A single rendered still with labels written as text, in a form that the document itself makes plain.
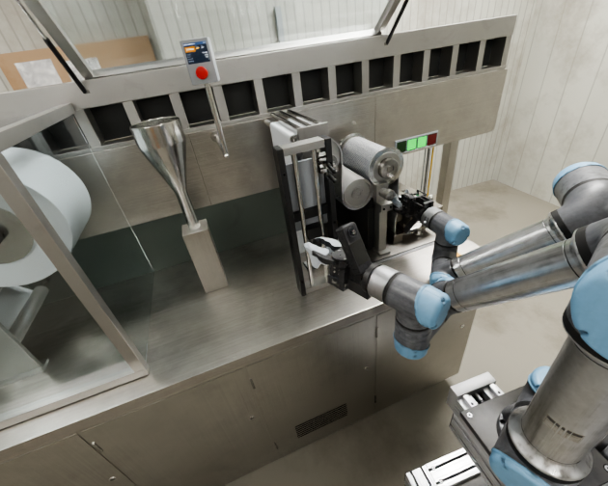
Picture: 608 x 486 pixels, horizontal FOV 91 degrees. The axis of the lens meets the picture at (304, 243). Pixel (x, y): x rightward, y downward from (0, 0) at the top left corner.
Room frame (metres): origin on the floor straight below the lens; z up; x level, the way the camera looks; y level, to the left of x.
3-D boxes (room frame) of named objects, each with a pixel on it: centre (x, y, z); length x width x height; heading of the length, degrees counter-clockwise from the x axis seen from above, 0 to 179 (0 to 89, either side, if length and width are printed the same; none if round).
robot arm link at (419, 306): (0.42, -0.21, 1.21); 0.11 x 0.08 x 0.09; 38
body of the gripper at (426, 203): (0.95, -0.43, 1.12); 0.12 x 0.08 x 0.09; 16
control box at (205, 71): (0.93, 0.20, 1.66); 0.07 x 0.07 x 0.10; 3
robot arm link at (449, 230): (0.80, -0.48, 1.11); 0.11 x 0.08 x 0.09; 16
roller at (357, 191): (1.14, -0.19, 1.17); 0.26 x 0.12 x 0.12; 16
